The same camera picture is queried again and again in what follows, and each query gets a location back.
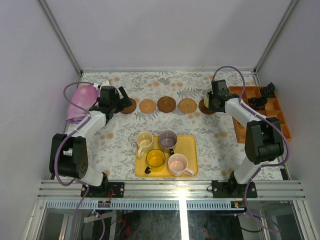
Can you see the yellow plastic tray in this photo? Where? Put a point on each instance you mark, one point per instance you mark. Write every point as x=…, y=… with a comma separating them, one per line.
x=186, y=145

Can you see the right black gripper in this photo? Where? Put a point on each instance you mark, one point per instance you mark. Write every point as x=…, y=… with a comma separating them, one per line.
x=211, y=107

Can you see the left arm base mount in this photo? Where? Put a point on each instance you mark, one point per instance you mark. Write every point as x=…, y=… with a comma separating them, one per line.
x=107, y=189

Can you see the aluminium front rail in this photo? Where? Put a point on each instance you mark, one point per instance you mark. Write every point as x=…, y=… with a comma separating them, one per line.
x=265, y=190

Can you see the light green mug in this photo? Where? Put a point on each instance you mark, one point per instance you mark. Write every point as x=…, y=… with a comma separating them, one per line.
x=206, y=99

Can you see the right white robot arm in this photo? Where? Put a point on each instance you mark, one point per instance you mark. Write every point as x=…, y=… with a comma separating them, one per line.
x=263, y=136

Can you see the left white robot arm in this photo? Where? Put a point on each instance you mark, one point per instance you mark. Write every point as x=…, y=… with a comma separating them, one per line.
x=69, y=156

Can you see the purple mug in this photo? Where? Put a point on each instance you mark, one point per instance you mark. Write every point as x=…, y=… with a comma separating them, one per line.
x=167, y=141

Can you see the cream yellow mug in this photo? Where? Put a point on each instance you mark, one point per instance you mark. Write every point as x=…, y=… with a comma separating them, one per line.
x=145, y=143

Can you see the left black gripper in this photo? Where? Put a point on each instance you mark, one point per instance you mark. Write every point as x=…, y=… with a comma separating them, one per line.
x=121, y=100

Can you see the pink mug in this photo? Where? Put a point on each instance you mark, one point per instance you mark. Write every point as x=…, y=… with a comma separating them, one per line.
x=179, y=165

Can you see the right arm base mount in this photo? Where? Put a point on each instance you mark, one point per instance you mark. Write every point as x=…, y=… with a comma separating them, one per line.
x=228, y=189

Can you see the yellow glass mug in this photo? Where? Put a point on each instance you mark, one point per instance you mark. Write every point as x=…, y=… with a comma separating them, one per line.
x=155, y=160

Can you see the woven rattan coaster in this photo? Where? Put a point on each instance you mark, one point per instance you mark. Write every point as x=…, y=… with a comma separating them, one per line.
x=147, y=106
x=187, y=106

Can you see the dark brown wooden coaster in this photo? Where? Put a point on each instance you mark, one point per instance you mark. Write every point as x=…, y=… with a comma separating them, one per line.
x=131, y=108

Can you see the dark fabric flower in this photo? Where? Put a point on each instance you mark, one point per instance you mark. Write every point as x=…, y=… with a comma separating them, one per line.
x=268, y=91
x=257, y=103

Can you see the pink folded cloth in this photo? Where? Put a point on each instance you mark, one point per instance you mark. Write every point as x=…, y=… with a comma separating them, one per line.
x=85, y=97

